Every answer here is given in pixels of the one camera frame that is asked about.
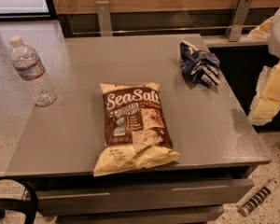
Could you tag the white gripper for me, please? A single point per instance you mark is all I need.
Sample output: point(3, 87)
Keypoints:
point(267, 97)

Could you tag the blue chip bag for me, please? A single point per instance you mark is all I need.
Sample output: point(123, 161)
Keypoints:
point(199, 66)

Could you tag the brown Sea Salt chip bag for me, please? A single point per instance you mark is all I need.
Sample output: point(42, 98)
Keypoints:
point(136, 134)

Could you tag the clear plastic water bottle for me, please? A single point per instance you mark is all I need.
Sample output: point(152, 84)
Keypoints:
point(26, 61)

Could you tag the grey upper drawer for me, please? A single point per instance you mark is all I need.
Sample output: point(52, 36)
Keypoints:
point(142, 197)

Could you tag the grey drawer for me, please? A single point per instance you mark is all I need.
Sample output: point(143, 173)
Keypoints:
point(142, 197)
point(192, 215)

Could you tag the white power strip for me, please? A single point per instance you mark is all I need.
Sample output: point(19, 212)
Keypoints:
point(259, 197)

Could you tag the grey lower drawer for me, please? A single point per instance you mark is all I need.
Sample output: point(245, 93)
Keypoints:
point(192, 215)

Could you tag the black chair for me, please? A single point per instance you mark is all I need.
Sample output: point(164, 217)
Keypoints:
point(26, 207)

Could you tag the right metal bracket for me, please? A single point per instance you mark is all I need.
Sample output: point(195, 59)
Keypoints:
point(234, 30)

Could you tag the metal bracket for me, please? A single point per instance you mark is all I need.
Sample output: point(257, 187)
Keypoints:
point(104, 18)
point(234, 30)

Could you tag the left metal bracket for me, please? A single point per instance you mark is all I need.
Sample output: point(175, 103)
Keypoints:
point(104, 18)

